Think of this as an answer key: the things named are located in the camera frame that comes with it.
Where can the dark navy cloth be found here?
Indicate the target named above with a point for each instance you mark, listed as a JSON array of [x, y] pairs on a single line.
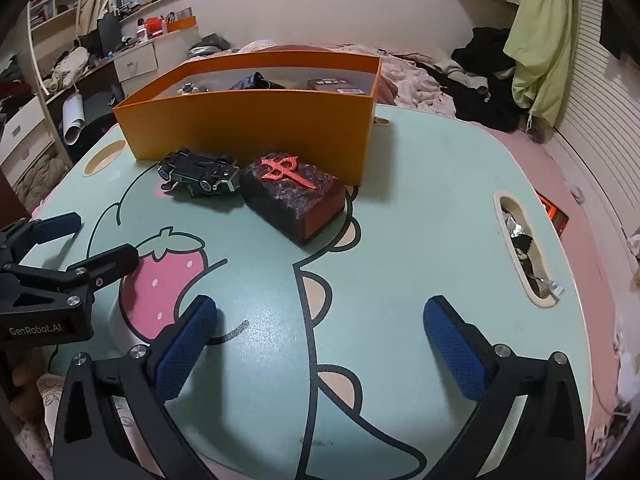
[[257, 81]]

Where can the white low drawer unit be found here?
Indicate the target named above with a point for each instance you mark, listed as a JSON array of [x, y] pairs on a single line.
[[22, 135]]

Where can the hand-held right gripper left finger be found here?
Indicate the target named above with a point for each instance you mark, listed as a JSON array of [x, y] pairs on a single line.
[[185, 350]]

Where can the foil wrappers in desk slot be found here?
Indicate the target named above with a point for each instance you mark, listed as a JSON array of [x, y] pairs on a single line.
[[525, 245]]

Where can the small white drawer cabinet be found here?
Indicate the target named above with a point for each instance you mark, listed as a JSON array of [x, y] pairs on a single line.
[[136, 62]]

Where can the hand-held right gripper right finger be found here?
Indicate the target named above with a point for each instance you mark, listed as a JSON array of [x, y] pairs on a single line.
[[452, 350]]

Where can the small orange storage box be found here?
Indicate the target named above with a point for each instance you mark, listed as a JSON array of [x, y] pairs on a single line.
[[181, 24]]

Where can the light green hanging garment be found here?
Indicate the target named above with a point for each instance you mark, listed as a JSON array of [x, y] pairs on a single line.
[[542, 35]]

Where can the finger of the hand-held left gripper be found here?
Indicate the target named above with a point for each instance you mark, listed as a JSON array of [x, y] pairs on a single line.
[[107, 262], [55, 225]]

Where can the pile of black clothes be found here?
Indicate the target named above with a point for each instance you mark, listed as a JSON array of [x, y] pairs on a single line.
[[485, 100]]

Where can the mint cartoon print desktop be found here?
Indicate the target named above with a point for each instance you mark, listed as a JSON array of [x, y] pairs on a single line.
[[425, 170]]

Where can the brown card box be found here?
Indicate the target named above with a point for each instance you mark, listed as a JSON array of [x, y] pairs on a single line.
[[335, 84]]

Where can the black toy car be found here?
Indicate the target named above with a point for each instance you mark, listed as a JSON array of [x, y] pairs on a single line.
[[205, 172]]

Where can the red mahjong tile block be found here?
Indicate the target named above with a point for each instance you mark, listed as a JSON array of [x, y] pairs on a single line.
[[280, 200]]

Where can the white bookshelf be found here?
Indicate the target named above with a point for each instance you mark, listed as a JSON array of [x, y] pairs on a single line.
[[50, 15]]

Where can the white paper roll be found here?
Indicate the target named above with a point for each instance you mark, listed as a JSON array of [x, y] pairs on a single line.
[[72, 117]]

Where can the black monitor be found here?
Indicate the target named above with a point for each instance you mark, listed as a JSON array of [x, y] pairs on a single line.
[[109, 32]]

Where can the pink crumpled bed blanket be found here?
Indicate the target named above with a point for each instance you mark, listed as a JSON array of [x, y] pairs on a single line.
[[415, 82]]

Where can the red container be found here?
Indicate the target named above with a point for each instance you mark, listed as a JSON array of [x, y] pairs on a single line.
[[155, 27]]

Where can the grey bag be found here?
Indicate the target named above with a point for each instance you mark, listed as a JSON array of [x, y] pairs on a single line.
[[210, 45]]

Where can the orange cardboard box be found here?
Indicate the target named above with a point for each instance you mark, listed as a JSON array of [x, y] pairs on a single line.
[[250, 125]]

